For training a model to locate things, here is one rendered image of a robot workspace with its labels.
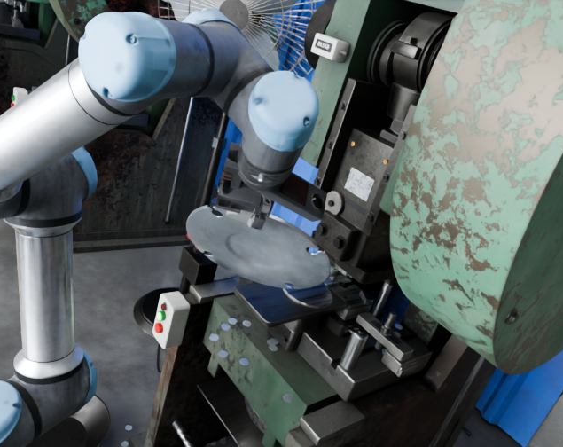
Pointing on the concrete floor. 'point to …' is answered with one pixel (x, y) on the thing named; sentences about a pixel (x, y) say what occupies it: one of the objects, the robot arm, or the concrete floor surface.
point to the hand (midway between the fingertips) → (257, 217)
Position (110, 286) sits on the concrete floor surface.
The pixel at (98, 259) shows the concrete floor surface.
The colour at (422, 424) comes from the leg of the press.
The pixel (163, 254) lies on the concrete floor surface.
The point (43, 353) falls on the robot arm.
